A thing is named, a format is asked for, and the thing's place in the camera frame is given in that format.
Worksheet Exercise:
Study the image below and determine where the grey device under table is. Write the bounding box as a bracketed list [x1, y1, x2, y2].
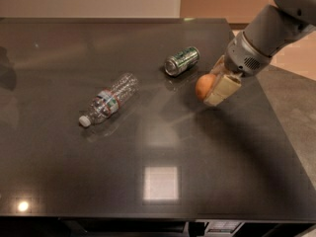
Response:
[205, 221, 243, 234]

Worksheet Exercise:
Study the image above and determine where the clear plastic water bottle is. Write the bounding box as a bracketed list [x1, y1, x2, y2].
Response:
[79, 73, 139, 127]

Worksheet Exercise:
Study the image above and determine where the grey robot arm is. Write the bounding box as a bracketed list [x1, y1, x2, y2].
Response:
[203, 0, 316, 106]

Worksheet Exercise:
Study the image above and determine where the orange fruit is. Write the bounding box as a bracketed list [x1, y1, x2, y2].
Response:
[196, 74, 216, 101]

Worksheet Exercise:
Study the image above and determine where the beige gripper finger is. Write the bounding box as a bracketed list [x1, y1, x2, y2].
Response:
[203, 74, 241, 106]
[209, 55, 226, 76]

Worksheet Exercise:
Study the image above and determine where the green silver soda can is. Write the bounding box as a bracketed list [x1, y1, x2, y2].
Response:
[164, 46, 200, 77]

